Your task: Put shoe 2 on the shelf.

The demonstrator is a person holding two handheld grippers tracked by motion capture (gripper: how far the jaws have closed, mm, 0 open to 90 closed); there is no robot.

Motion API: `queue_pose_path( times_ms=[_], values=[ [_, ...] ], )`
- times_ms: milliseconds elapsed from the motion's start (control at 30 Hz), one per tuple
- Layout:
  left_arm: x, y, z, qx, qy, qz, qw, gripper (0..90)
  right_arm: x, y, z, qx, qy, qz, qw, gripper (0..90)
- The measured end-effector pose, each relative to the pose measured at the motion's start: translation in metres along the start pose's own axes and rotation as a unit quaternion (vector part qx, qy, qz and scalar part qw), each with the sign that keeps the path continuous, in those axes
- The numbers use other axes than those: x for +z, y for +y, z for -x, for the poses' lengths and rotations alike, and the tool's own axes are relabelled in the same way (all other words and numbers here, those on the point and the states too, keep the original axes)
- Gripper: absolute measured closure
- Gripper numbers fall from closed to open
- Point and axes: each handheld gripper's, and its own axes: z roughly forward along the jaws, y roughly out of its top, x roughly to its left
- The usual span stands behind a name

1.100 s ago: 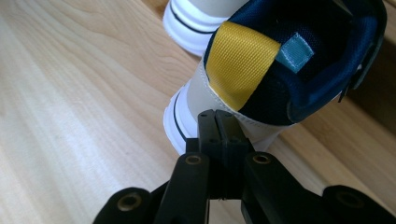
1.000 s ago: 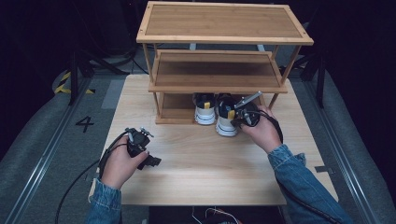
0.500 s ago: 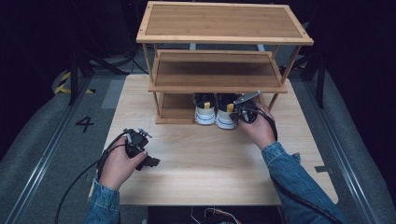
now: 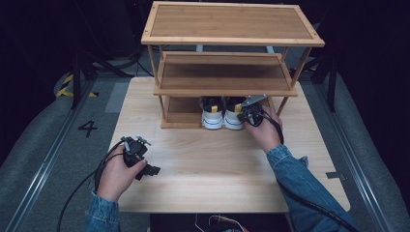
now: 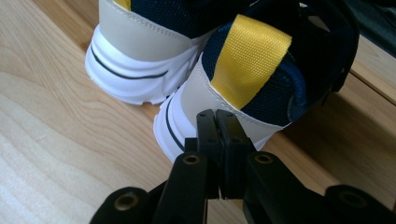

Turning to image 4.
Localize person's left hand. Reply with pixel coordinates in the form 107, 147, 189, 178
96, 145, 148, 203

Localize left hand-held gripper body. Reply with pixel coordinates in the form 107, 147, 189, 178
120, 134, 153, 169

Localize navy beige chunky sneaker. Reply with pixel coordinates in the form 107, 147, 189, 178
223, 96, 248, 131

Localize grey tape strip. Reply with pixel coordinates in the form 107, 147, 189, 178
325, 171, 346, 181

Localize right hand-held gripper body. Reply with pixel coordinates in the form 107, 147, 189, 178
237, 94, 269, 128

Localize yellow black hazard tape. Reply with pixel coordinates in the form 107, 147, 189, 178
55, 73, 100, 99

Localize person's right hand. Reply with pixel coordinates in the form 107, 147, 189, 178
246, 105, 283, 154

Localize blue white chunky sneaker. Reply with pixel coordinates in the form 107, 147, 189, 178
199, 96, 225, 131

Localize metal floor rail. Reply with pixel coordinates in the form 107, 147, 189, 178
3, 79, 95, 232
312, 82, 398, 232

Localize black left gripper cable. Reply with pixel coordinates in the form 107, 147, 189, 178
56, 140, 130, 232

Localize wooden three-tier shoe rack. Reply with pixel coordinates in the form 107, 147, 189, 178
140, 0, 326, 131

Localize thin white and red wires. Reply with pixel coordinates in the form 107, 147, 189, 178
193, 213, 250, 232

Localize black metal stand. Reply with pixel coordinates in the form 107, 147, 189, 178
289, 56, 340, 113
71, 47, 133, 110

